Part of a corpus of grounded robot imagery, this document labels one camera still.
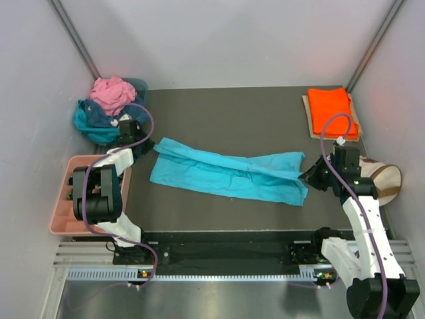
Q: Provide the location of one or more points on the cream canvas drawstring bag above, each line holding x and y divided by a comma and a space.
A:
387, 178

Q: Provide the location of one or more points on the teal plastic laundry bin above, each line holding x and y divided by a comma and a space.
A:
141, 89

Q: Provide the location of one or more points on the grey slotted cable duct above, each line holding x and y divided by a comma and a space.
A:
138, 275

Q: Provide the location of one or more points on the light blue t shirt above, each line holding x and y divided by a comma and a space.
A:
272, 178

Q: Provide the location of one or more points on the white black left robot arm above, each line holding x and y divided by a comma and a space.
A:
130, 248

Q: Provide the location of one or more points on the pink compartment tray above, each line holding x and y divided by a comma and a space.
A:
63, 216

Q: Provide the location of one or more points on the teal t shirt in bin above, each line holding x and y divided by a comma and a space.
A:
101, 136

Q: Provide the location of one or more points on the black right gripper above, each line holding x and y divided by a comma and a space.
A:
311, 175

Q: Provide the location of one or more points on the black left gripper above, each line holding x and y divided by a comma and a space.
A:
149, 145

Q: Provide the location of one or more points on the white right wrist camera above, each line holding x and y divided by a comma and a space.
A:
340, 141

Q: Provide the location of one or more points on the folded orange t shirt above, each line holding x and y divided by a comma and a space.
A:
325, 104

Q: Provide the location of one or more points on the dark blue t shirt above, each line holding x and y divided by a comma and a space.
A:
97, 118

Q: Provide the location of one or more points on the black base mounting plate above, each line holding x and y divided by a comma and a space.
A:
232, 252

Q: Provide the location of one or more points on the pink t shirt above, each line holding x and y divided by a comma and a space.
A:
112, 94

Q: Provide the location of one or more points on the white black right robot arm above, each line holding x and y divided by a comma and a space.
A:
377, 287

